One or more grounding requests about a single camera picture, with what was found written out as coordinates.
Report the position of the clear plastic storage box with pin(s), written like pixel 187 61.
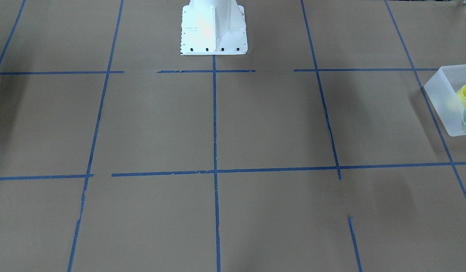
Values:
pixel 441 90

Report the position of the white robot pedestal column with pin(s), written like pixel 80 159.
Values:
pixel 213 27

